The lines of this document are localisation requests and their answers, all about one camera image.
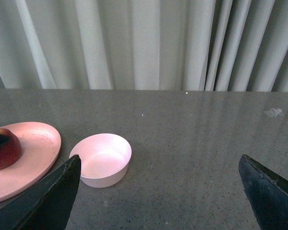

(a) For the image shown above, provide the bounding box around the white curtain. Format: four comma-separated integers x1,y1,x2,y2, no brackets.
0,0,288,92

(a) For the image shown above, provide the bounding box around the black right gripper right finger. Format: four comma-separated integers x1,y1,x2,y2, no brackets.
239,154,288,230

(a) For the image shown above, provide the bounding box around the red apple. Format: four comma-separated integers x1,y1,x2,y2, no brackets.
0,128,22,170

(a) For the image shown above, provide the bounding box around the pink bowl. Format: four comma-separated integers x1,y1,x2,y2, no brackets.
70,133,132,188

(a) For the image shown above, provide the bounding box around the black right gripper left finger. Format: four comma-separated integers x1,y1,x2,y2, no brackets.
0,155,81,230

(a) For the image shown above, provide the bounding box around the pink plate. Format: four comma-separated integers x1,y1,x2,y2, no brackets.
0,122,61,202

